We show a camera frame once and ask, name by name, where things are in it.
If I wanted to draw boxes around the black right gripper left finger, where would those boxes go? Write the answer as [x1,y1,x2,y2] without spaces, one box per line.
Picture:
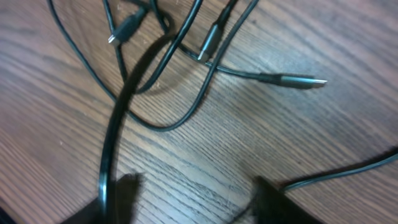
[62,173,143,224]

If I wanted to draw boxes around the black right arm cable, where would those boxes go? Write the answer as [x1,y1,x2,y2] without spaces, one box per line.
[279,151,398,192]

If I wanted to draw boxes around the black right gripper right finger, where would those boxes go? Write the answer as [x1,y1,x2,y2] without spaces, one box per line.
[230,175,322,224]

